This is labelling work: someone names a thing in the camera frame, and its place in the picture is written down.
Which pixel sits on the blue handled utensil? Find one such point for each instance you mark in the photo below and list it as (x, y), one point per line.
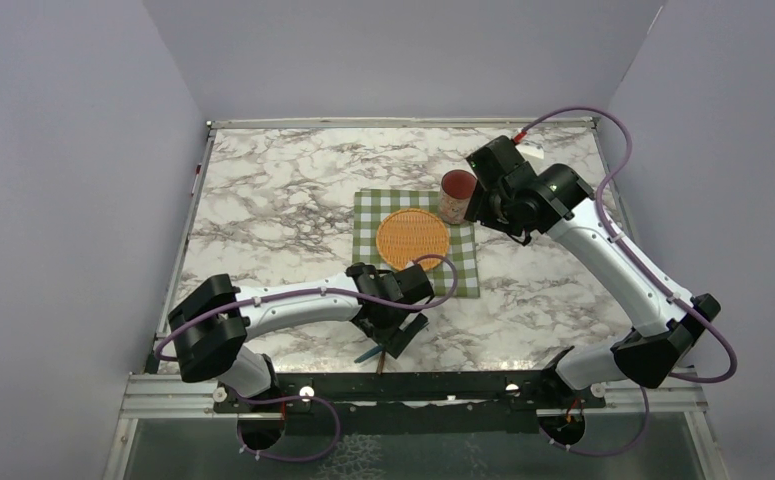
(376, 352)

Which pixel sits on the brown handled utensil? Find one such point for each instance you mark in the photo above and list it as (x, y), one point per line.
(381, 364)

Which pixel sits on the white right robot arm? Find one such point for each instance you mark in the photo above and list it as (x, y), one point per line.
(667, 319)

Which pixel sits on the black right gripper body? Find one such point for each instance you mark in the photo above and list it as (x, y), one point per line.
(493, 211)

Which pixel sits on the pink ceramic mug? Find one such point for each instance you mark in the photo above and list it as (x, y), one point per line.
(456, 190)

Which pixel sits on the orange woven plate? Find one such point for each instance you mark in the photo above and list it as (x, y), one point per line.
(409, 234)

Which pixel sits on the aluminium mounting rail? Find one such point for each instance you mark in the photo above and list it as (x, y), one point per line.
(168, 397)

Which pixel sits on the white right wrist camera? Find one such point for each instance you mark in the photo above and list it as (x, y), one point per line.
(531, 149)

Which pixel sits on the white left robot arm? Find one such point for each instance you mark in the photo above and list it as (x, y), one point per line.
(213, 323)

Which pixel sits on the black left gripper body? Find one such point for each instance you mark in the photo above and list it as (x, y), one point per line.
(386, 332)

